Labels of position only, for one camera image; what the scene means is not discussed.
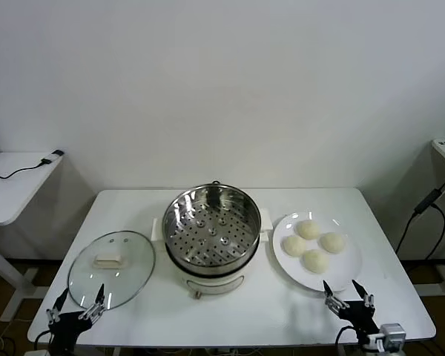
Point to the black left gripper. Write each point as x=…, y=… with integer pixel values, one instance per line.
x=65, y=330

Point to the white round plate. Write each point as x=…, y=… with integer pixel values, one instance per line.
x=341, y=272

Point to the white steamed baozi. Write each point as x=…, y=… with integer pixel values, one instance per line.
x=308, y=230
x=333, y=243
x=294, y=245
x=315, y=261

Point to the white electric cooker pot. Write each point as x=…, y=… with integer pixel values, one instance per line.
x=211, y=286

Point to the perforated stainless steel steamer basket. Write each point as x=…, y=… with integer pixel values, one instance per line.
x=211, y=237

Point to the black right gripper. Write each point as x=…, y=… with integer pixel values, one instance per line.
x=358, y=317

